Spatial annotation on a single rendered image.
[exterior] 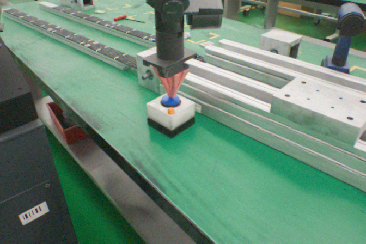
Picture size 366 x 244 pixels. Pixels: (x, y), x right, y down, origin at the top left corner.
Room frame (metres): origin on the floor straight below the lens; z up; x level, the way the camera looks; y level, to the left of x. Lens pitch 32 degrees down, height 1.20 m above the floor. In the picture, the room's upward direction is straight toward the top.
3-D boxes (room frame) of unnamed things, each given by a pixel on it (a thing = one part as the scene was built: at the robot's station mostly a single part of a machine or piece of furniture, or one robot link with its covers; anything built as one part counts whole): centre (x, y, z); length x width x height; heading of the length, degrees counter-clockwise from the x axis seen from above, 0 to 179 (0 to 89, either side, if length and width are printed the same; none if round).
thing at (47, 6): (1.37, 0.39, 0.79); 0.96 x 0.04 x 0.03; 47
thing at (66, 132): (1.38, 0.57, 0.27); 0.31 x 0.21 x 0.10; 35
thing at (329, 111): (0.50, -0.27, 0.87); 0.16 x 0.11 x 0.07; 47
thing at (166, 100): (0.59, 0.02, 0.84); 0.04 x 0.04 x 0.02
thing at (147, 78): (0.79, 0.06, 0.83); 0.12 x 0.09 x 0.10; 137
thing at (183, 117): (0.60, 0.02, 0.81); 0.10 x 0.08 x 0.06; 137
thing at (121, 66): (1.23, 0.52, 0.79); 0.96 x 0.04 x 0.03; 47
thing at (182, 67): (0.58, 0.03, 0.90); 0.07 x 0.07 x 0.09; 47
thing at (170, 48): (0.59, 0.02, 0.97); 0.10 x 0.07 x 0.07; 137
